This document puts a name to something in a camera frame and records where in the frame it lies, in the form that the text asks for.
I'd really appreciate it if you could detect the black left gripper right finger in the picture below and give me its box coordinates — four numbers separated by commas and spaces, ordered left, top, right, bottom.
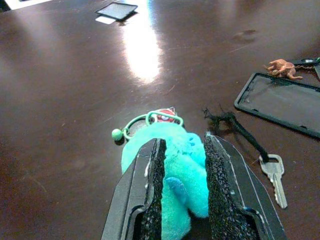
203, 132, 288, 240

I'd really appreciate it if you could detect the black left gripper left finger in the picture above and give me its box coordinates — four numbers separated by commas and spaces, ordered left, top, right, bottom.
101, 137, 168, 240

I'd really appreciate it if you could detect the teal plush toy keychain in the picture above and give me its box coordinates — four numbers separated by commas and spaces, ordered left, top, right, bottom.
121, 122, 210, 240

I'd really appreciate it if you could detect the silver house key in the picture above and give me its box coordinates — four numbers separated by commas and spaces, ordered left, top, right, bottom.
258, 154, 289, 210

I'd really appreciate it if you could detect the green bead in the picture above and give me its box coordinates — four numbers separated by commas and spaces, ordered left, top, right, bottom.
111, 128, 124, 142

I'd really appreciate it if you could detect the green carabiner clip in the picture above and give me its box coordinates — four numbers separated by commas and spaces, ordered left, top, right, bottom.
145, 110, 186, 127

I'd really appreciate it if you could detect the red white charm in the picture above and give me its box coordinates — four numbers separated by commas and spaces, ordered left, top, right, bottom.
156, 106, 177, 124

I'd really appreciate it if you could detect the black phone case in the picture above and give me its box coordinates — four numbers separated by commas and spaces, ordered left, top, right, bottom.
234, 72, 320, 140

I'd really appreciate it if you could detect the dark brown wooden table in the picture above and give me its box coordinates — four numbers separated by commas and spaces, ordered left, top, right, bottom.
0, 0, 320, 240

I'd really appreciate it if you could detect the black key fob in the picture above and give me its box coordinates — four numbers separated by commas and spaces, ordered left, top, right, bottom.
292, 56, 320, 74

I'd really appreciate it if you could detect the white card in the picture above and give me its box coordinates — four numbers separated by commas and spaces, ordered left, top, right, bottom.
95, 15, 117, 25

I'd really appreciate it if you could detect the small black framed square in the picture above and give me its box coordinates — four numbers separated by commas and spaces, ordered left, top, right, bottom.
94, 1, 139, 22

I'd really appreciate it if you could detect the white paper sheet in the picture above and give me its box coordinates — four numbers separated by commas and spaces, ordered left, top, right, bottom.
4, 0, 51, 11

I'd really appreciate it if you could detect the green key ring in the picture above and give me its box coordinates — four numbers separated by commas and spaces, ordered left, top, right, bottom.
123, 116, 151, 141

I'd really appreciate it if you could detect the brown animal figurine keychain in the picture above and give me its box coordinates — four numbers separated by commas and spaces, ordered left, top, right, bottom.
264, 58, 304, 81

